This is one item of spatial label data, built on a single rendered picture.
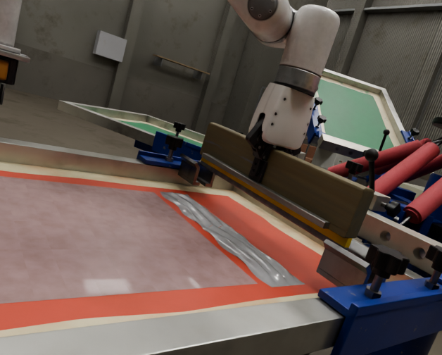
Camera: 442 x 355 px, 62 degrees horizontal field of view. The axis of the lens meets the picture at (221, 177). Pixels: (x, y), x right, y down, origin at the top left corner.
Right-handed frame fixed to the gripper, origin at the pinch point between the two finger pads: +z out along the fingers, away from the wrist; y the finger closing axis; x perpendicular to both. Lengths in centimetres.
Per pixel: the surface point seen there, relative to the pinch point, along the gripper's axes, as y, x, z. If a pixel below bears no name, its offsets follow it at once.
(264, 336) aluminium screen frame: 22.9, 29.7, 8.5
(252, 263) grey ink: 9.4, 13.1, 11.2
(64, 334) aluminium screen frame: 38.9, 26.5, 8.2
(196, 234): 12.9, 2.8, 11.8
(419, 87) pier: -819, -437, -178
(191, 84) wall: -537, -977, -28
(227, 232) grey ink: 6.2, 2.4, 11.3
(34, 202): 35.4, -6.1, 12.0
